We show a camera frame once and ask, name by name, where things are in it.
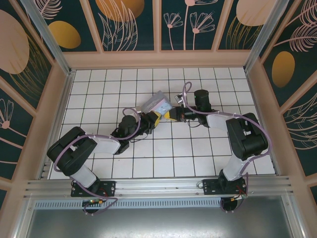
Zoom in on light blue pouch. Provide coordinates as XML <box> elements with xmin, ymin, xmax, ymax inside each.
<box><xmin>140</xmin><ymin>90</ymin><xmax>173</xmax><ymax>119</ymax></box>

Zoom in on dark panel with pink flowers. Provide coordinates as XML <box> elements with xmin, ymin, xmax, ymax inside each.
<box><xmin>160</xmin><ymin>0</ymin><xmax>217</xmax><ymax>52</ymax></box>

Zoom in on small green circuit board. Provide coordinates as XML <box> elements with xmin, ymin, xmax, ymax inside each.
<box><xmin>82</xmin><ymin>198</ymin><xmax>106</xmax><ymax>207</ymax></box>

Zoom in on dark panel orange oval feathers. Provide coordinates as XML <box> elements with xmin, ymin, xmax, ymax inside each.
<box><xmin>259</xmin><ymin>0</ymin><xmax>317</xmax><ymax>109</ymax></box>

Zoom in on dark panel pink circle gold lines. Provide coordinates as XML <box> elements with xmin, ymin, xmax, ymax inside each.
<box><xmin>217</xmin><ymin>0</ymin><xmax>273</xmax><ymax>51</ymax></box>

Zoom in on grey metal sheet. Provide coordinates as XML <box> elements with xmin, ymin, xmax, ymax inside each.
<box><xmin>14</xmin><ymin>198</ymin><xmax>308</xmax><ymax>238</ymax></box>

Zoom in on dark panel orange circle leaves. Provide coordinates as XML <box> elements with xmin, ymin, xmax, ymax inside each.
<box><xmin>88</xmin><ymin>0</ymin><xmax>159</xmax><ymax>53</ymax></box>

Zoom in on dark panel with orange oval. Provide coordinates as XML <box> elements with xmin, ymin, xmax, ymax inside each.
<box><xmin>39</xmin><ymin>0</ymin><xmax>100</xmax><ymax>53</ymax></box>

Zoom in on dark panel single pink flower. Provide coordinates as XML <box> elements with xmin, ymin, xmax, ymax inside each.
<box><xmin>0</xmin><ymin>85</ymin><xmax>35</xmax><ymax>180</ymax></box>

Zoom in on dark panel large pink circle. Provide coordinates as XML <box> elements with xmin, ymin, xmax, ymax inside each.
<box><xmin>0</xmin><ymin>0</ymin><xmax>54</xmax><ymax>120</ymax></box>

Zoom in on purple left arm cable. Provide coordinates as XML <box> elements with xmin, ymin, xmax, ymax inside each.
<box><xmin>53</xmin><ymin>107</ymin><xmax>143</xmax><ymax>216</ymax></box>

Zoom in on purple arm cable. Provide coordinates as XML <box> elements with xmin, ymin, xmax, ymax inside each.
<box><xmin>53</xmin><ymin>107</ymin><xmax>143</xmax><ymax>216</ymax></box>
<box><xmin>182</xmin><ymin>81</ymin><xmax>271</xmax><ymax>214</ymax></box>

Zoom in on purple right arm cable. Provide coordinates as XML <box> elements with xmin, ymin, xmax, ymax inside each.
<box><xmin>182</xmin><ymin>81</ymin><xmax>271</xmax><ymax>214</ymax></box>

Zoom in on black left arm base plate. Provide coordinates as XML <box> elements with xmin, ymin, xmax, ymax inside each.
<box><xmin>71</xmin><ymin>180</ymin><xmax>116</xmax><ymax>198</ymax></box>

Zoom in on long aluminium base rail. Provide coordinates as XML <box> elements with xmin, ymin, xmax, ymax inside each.
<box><xmin>23</xmin><ymin>175</ymin><xmax>295</xmax><ymax>199</ymax></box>

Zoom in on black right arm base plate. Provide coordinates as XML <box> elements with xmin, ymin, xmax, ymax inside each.
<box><xmin>202</xmin><ymin>178</ymin><xmax>248</xmax><ymax>197</ymax></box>

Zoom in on slotted grey cable duct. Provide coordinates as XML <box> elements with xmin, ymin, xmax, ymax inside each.
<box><xmin>33</xmin><ymin>199</ymin><xmax>289</xmax><ymax>209</ymax></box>

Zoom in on aluminium corner post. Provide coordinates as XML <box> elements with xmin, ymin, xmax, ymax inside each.
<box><xmin>244</xmin><ymin>0</ymin><xmax>302</xmax><ymax>74</ymax></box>
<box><xmin>19</xmin><ymin>0</ymin><xmax>76</xmax><ymax>77</ymax></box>

